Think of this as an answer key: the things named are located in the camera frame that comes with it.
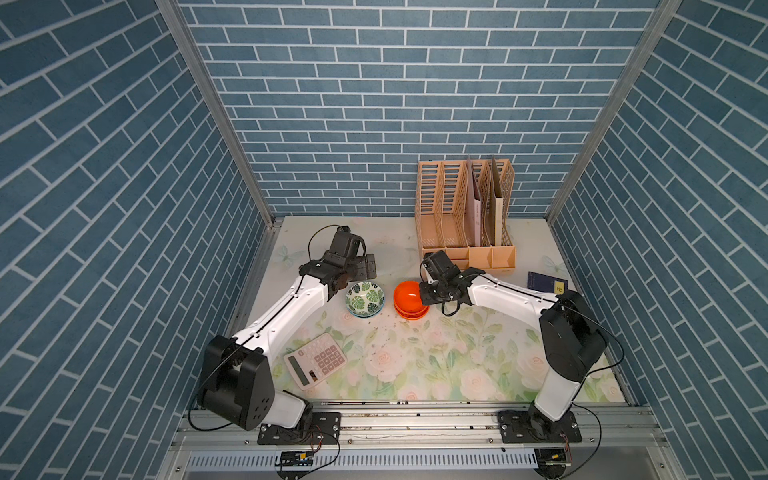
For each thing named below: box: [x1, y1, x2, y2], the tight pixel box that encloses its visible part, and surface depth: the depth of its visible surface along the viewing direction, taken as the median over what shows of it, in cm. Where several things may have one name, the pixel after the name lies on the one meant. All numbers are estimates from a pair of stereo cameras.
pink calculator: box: [284, 333, 348, 391], surface depth 84 cm
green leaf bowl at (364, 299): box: [345, 281, 385, 318], surface depth 96 cm
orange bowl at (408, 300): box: [393, 280, 429, 320], surface depth 90 cm
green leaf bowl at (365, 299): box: [345, 281, 385, 318], surface depth 96 cm
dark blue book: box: [527, 271, 569, 295], surface depth 104 cm
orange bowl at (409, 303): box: [394, 288, 430, 320], surface depth 90 cm
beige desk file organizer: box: [415, 157, 516, 272], surface depth 106 cm
